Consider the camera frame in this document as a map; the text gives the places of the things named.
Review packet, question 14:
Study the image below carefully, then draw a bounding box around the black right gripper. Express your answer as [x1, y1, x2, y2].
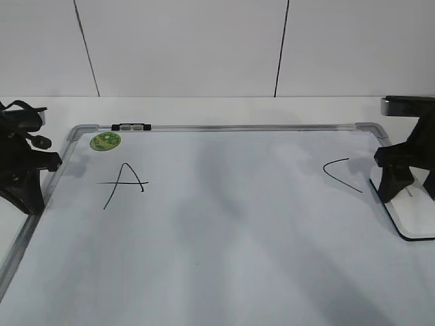
[374, 115, 435, 203]

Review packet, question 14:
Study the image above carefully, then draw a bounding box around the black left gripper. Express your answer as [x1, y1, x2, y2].
[1, 100, 63, 214]

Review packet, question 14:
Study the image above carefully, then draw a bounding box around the white rectangular whiteboard eraser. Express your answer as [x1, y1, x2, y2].
[370, 168, 434, 241]

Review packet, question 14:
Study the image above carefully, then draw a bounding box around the green round magnet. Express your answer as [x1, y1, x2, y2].
[90, 132, 122, 151]

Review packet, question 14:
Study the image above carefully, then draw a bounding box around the black silver board hanger clip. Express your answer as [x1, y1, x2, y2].
[111, 124, 152, 132]

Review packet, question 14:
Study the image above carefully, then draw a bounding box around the white aluminium-framed whiteboard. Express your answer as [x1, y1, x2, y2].
[1, 123, 434, 325]

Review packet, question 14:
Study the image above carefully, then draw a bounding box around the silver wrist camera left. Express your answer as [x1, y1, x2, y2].
[5, 107, 47, 132]

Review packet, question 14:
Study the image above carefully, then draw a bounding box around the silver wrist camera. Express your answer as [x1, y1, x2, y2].
[5, 107, 47, 132]
[381, 96, 434, 117]

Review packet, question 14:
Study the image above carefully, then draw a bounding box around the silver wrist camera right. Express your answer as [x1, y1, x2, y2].
[381, 96, 434, 117]

